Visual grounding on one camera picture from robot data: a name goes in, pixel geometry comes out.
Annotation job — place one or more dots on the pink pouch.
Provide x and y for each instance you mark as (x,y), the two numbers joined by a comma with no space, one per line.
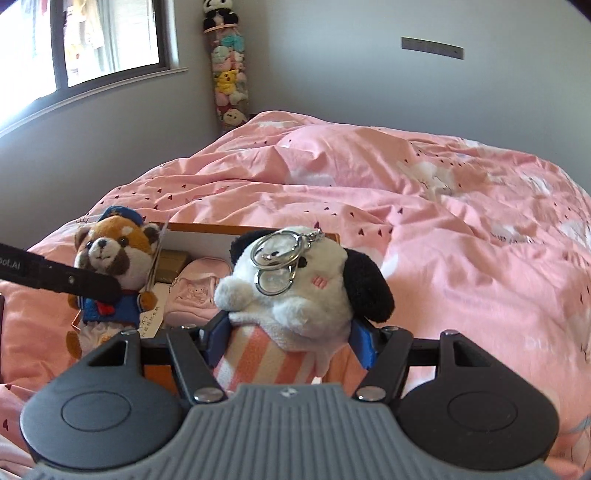
(194,290)

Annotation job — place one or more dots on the pink printed blanket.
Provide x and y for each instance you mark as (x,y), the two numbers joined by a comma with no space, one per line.
(415,207)

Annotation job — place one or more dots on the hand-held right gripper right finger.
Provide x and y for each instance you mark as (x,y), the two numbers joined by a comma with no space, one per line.
(364,344)

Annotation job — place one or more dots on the red panda plush toy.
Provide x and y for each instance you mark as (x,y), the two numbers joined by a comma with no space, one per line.
(111,249)

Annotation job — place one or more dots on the window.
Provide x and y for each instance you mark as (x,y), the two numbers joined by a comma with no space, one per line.
(115,37)

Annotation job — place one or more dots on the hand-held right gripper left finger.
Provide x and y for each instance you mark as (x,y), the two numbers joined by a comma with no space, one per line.
(218,341)

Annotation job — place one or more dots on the clear tube of plush toys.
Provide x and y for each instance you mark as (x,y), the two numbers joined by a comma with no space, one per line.
(228,83)

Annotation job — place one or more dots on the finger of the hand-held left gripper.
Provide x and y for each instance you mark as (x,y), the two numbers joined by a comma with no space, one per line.
(78,281)

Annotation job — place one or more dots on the orange cardboard box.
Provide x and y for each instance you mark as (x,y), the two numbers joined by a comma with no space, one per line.
(205,243)

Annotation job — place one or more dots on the grey wall plate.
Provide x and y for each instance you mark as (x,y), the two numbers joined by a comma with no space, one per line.
(431,47)

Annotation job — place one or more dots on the gold box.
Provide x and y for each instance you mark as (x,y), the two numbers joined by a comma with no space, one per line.
(173,265)

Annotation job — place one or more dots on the white black dog plush toy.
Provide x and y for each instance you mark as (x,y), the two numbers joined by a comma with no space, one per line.
(286,314)

